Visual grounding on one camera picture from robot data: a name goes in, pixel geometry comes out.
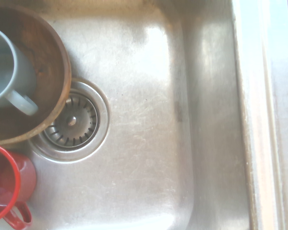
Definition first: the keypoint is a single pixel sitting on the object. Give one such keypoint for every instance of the stainless steel double sink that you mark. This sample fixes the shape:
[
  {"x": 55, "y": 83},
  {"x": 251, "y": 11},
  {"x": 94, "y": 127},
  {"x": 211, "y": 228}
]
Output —
[{"x": 146, "y": 119}]

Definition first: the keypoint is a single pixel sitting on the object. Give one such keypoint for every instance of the metal drain strainer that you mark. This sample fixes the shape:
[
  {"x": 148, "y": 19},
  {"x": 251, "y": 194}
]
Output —
[{"x": 81, "y": 124}]

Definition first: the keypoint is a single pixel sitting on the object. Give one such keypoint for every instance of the brown wooden bowl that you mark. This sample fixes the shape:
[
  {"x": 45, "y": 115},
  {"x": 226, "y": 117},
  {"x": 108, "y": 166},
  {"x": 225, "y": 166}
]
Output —
[{"x": 50, "y": 60}]

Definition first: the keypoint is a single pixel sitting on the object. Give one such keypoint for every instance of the grey ceramic mug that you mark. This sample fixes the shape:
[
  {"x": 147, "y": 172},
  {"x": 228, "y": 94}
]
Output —
[{"x": 21, "y": 72}]

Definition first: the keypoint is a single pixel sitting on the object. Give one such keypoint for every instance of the red mug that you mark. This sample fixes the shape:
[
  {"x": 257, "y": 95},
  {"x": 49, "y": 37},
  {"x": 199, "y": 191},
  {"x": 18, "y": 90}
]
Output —
[{"x": 26, "y": 172}]

